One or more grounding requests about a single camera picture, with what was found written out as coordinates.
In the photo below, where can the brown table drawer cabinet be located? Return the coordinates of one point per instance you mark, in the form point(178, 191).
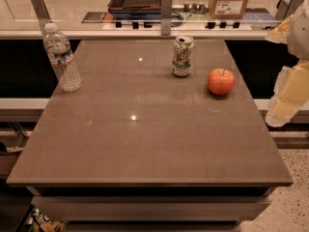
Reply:
point(152, 213)

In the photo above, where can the red apple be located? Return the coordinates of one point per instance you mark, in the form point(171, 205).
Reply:
point(221, 81)

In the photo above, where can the left metal bracket post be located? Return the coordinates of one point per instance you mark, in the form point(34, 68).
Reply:
point(41, 13)

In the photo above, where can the middle metal bracket post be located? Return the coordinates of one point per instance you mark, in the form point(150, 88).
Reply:
point(166, 8)

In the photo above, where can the metal bracket post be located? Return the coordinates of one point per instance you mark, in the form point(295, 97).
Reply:
point(286, 8)
point(166, 8)
point(41, 13)

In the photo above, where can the right metal bracket post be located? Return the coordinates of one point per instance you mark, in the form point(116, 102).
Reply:
point(286, 8)

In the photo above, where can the brown cardboard box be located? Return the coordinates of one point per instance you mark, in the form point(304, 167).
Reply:
point(227, 9)

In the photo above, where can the white green soda can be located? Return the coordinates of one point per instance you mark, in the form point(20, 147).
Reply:
point(182, 59)

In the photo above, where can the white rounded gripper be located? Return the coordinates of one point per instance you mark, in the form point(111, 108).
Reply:
point(299, 36)

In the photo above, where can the clear plastic water bottle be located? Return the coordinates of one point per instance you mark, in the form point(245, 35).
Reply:
point(61, 57)

